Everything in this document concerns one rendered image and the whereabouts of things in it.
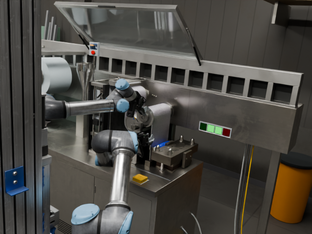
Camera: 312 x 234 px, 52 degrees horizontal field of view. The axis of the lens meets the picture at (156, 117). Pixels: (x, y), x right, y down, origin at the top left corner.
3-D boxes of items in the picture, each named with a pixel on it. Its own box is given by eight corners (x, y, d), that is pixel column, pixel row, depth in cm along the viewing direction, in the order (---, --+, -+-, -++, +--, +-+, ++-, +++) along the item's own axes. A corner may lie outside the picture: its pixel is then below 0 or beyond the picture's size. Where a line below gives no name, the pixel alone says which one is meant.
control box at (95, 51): (87, 55, 241) (88, 42, 238) (91, 55, 247) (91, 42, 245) (97, 56, 240) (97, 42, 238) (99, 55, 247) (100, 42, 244)
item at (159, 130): (149, 149, 224) (151, 124, 220) (167, 141, 243) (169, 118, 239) (150, 149, 224) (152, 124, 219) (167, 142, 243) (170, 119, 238)
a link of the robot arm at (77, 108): (38, 103, 156) (130, 96, 178) (35, 98, 166) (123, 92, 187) (40, 126, 159) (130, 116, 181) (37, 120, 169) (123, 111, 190)
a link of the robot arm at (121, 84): (111, 85, 192) (120, 75, 193) (119, 95, 200) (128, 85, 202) (118, 91, 187) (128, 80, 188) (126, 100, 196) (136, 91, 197)
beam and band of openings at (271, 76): (8, 54, 359) (7, 34, 353) (15, 54, 366) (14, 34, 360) (295, 108, 197) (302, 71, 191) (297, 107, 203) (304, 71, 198)
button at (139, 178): (132, 180, 202) (132, 177, 202) (139, 177, 208) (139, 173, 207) (140, 184, 199) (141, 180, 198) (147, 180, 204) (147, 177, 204)
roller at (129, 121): (124, 129, 234) (125, 113, 231) (144, 122, 255) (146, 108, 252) (137, 133, 228) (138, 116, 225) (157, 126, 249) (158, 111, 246)
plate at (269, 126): (6, 81, 365) (5, 54, 358) (27, 79, 388) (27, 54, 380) (286, 155, 202) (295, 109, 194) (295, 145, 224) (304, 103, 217)
